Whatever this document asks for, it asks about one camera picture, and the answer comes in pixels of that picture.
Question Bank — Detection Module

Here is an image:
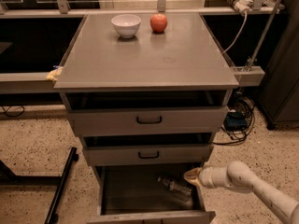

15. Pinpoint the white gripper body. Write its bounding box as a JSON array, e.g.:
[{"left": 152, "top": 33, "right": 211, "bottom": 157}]
[{"left": 199, "top": 167, "right": 231, "bottom": 189}]

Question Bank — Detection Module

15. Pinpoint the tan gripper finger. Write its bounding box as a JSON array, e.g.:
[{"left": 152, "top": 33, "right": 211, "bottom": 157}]
[
  {"left": 184, "top": 167, "right": 202, "bottom": 180},
  {"left": 186, "top": 179, "right": 201, "bottom": 188}
]

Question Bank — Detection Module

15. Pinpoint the clear plastic water bottle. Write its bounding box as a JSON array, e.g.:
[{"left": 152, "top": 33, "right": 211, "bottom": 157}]
[{"left": 157, "top": 176, "right": 192, "bottom": 202}]

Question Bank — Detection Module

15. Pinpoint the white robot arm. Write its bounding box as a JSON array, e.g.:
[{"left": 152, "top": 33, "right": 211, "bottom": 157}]
[{"left": 184, "top": 161, "right": 299, "bottom": 224}]

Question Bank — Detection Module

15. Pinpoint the grey middle drawer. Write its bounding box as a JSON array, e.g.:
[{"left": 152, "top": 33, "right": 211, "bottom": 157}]
[{"left": 83, "top": 133, "right": 213, "bottom": 166}]

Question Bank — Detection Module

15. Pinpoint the grey drawer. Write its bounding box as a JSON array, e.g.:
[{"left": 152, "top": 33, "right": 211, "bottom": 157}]
[
  {"left": 66, "top": 91, "right": 227, "bottom": 136},
  {"left": 86, "top": 163, "right": 216, "bottom": 224},
  {"left": 83, "top": 133, "right": 213, "bottom": 166}
]

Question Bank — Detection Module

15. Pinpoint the grey bottom drawer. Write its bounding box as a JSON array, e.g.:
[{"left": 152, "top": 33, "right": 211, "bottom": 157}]
[{"left": 86, "top": 163, "right": 216, "bottom": 224}]

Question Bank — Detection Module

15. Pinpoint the grey top drawer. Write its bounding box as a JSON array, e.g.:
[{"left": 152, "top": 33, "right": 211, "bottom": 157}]
[{"left": 66, "top": 91, "right": 227, "bottom": 136}]

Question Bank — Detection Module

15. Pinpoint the grey drawer cabinet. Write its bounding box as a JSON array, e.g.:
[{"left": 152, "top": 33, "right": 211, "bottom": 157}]
[{"left": 53, "top": 12, "right": 240, "bottom": 224}]

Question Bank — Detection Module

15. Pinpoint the dark blue power box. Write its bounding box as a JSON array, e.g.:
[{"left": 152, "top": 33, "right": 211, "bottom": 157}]
[{"left": 224, "top": 112, "right": 248, "bottom": 131}]

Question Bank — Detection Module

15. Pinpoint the dark grey cabinet right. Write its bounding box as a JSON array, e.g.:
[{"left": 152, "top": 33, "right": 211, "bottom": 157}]
[{"left": 256, "top": 0, "right": 299, "bottom": 130}]

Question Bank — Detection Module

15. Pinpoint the thin metal rod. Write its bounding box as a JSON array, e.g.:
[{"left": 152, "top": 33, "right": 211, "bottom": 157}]
[{"left": 243, "top": 0, "right": 282, "bottom": 72}]

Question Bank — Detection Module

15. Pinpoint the black floor stand bar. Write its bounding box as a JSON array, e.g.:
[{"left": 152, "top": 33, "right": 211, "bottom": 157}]
[{"left": 44, "top": 147, "right": 78, "bottom": 224}]

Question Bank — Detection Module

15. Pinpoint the red apple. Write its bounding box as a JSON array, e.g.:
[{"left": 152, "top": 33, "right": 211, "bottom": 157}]
[{"left": 149, "top": 14, "right": 167, "bottom": 33}]

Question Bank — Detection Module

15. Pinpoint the white ceramic bowl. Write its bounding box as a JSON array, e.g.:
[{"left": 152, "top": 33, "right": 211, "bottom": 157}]
[{"left": 111, "top": 14, "right": 141, "bottom": 38}]

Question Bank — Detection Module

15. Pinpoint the yellow tape piece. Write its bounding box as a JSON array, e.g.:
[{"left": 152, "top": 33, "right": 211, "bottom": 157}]
[{"left": 46, "top": 66, "right": 63, "bottom": 81}]

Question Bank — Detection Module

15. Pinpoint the white power strip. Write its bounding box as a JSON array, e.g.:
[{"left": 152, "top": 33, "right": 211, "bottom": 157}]
[{"left": 226, "top": 0, "right": 252, "bottom": 14}]

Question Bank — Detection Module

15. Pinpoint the black middle drawer handle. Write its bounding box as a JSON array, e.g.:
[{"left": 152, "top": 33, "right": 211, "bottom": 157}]
[{"left": 137, "top": 151, "right": 160, "bottom": 160}]

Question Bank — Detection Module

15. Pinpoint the black drawer handle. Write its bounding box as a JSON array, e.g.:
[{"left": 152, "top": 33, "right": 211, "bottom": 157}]
[
  {"left": 137, "top": 151, "right": 160, "bottom": 160},
  {"left": 135, "top": 116, "right": 163, "bottom": 125}
]

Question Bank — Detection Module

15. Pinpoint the black cable bundle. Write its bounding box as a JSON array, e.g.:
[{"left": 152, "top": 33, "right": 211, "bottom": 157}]
[{"left": 213, "top": 96, "right": 256, "bottom": 147}]

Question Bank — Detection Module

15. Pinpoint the black top drawer handle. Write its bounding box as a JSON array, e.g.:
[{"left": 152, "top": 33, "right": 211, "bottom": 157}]
[{"left": 135, "top": 116, "right": 163, "bottom": 125}]

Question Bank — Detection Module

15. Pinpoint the white power cable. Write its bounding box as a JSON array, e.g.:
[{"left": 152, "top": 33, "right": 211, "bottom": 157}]
[{"left": 221, "top": 10, "right": 249, "bottom": 55}]

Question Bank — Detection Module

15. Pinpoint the black floor cable left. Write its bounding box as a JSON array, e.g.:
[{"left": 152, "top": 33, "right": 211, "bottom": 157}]
[{"left": 0, "top": 105, "right": 26, "bottom": 119}]

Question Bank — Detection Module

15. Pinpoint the grey metal rail frame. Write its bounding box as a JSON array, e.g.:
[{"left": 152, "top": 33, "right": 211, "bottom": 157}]
[{"left": 0, "top": 7, "right": 286, "bottom": 95}]

